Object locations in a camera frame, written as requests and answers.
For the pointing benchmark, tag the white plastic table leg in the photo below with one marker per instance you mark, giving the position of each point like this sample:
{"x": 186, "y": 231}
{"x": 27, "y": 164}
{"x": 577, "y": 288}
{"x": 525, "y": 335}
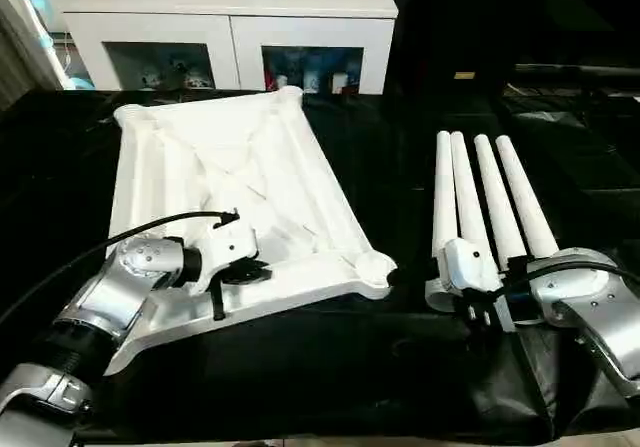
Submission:
{"x": 467, "y": 192}
{"x": 527, "y": 202}
{"x": 500, "y": 202}
{"x": 444, "y": 192}

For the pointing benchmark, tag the white plastic table top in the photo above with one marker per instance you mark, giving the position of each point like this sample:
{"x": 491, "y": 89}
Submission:
{"x": 225, "y": 157}

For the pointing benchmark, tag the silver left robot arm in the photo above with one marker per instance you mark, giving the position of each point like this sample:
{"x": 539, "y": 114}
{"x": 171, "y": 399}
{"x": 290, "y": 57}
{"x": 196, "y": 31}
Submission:
{"x": 135, "y": 267}

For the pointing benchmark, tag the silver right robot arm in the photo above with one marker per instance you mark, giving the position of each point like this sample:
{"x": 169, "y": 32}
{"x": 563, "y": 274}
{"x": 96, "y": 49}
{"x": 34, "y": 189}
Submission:
{"x": 575, "y": 287}

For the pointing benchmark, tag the black work surface mat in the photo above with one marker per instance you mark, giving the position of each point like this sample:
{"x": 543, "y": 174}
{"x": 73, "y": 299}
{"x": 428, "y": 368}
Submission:
{"x": 300, "y": 367}

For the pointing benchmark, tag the small yellow label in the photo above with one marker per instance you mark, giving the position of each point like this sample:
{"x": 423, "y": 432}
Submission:
{"x": 465, "y": 75}

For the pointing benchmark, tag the white glass-door cabinet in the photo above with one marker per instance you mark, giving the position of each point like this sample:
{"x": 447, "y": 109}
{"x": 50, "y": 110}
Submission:
{"x": 240, "y": 37}

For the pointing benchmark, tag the black metal bar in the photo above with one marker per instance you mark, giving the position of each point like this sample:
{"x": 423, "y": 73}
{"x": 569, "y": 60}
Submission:
{"x": 575, "y": 70}

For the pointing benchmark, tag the white and turquoise rack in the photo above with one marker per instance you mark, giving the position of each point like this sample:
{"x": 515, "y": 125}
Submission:
{"x": 50, "y": 52}

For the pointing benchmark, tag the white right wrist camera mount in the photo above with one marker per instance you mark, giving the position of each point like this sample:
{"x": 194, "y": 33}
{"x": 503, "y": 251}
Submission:
{"x": 470, "y": 267}

